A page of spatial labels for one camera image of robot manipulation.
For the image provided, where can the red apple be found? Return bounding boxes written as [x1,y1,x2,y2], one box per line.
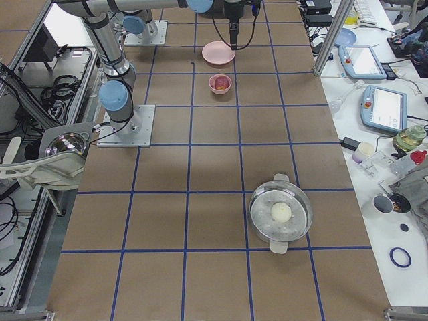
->
[214,76,230,90]

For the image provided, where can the pink bowl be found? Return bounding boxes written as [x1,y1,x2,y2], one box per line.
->
[208,74,232,95]

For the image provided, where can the pink plate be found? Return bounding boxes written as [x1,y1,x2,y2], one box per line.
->
[202,41,235,66]

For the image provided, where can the light blue plate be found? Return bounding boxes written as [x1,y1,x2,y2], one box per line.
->
[334,28,357,47]

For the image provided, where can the black small bowl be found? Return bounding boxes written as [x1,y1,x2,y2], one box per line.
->
[389,193,411,213]

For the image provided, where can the upper blue teach pendant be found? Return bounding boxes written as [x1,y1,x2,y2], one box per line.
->
[338,45,387,80]

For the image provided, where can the blue teach pendant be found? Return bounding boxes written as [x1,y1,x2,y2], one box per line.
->
[360,85,407,133]
[338,45,387,80]

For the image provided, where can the black power adapter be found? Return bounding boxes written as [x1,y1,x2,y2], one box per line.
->
[340,137,360,151]

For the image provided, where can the lower blue teach pendant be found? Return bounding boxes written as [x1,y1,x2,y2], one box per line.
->
[360,85,407,133]

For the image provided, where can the white purple cup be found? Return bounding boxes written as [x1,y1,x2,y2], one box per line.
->
[352,142,375,163]

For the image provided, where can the steel steamer pot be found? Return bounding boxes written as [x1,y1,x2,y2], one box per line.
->
[247,173,314,254]

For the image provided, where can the white steamed bun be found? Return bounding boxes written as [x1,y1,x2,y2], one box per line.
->
[270,202,292,223]

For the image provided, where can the glass oil jar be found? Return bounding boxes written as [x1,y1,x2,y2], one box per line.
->
[393,124,427,152]

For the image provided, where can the grey cloth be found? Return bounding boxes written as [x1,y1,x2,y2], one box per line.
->
[389,160,428,237]

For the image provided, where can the aluminium frame post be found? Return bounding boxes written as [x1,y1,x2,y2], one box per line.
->
[313,0,354,76]

